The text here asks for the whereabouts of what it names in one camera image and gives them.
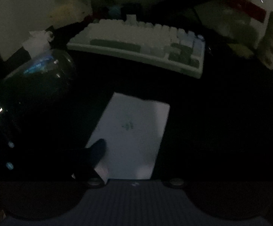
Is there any white cleaning cloth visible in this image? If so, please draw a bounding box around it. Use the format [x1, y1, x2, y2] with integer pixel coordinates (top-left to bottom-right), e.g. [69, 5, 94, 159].
[87, 93, 170, 182]

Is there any dark glass jar container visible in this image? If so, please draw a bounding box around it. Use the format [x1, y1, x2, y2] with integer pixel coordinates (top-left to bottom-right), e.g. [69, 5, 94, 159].
[0, 50, 73, 123]

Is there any crumpled white tissue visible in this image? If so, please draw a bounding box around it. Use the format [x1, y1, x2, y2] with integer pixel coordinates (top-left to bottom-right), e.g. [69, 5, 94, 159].
[22, 31, 54, 58]

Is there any white mechanical keyboard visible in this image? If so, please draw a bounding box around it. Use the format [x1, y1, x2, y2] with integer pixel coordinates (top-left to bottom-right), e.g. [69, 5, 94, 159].
[67, 15, 205, 78]

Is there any yellow cardboard box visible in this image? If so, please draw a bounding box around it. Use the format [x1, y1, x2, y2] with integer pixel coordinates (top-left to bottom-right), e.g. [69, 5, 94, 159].
[48, 0, 92, 27]

